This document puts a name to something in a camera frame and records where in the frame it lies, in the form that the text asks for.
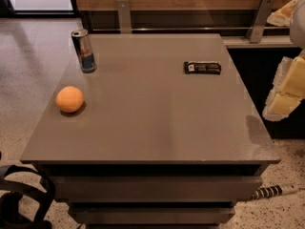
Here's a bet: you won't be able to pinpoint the striped cable on floor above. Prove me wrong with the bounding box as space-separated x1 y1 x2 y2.
251 183 300 200

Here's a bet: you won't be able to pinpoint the orange fruit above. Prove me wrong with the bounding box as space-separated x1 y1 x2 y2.
55 86 84 113

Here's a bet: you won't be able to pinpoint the black bag straps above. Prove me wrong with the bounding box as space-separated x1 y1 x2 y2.
0 152 56 229

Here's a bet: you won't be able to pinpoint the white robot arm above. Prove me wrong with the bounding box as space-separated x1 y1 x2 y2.
262 0 305 121

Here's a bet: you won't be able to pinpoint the left metal wall bracket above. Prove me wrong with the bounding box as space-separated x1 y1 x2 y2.
116 0 132 33

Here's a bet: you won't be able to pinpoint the right metal wall bracket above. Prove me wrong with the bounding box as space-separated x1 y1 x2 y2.
246 0 275 44

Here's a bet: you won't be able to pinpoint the black rxbar chocolate bar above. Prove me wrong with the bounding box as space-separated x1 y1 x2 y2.
184 61 221 75

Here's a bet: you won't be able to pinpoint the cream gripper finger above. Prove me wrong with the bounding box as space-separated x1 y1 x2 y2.
262 56 305 121
267 0 298 27

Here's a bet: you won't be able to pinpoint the silver blue energy drink can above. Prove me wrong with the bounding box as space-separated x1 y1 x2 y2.
71 29 96 73

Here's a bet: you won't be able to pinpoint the metal wall bracket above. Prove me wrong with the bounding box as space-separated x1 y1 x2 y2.
116 0 132 33
246 0 275 44

